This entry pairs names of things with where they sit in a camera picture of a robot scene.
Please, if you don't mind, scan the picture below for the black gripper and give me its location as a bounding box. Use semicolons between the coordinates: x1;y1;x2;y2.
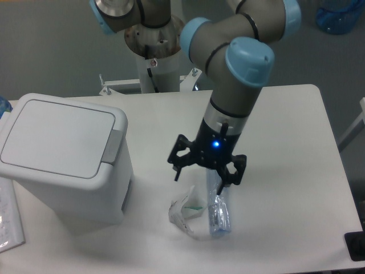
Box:
167;117;248;196

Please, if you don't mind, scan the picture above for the white push-lid trash can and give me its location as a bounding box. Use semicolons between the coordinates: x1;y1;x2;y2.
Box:
1;93;133;224

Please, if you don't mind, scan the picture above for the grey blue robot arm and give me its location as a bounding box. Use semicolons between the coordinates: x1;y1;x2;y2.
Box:
90;1;301;194

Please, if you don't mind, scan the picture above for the crumpled white paper carton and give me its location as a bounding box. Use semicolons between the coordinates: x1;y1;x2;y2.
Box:
168;185;207;238

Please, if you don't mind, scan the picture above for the clear crushed plastic bottle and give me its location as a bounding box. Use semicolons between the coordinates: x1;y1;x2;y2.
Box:
206;169;232;237

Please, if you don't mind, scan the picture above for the black device at edge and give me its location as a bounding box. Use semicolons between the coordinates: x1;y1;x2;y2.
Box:
344;231;364;261

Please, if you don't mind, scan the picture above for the blue water jug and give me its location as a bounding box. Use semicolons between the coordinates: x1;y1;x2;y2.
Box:
315;0;364;35

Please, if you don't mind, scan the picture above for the white notebook in plastic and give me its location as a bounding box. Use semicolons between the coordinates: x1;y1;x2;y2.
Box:
1;178;26;253

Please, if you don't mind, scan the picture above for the blue bottle at left edge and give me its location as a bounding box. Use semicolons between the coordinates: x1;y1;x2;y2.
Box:
0;96;13;118

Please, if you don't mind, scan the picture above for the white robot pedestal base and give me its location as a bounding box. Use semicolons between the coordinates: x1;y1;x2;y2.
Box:
99;15;202;95

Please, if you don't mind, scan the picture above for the white frame at right edge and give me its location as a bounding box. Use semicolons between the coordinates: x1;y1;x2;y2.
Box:
338;98;364;153

